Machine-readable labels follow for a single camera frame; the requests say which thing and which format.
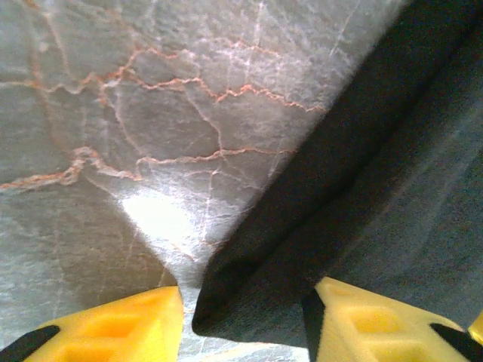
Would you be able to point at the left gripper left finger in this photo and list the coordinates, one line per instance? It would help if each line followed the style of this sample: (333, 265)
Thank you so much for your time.
(113, 332)

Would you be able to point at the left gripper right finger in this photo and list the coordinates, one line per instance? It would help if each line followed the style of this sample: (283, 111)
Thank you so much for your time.
(377, 328)

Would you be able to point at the black printed t-shirt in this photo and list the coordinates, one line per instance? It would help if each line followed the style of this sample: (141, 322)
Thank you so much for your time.
(339, 151)

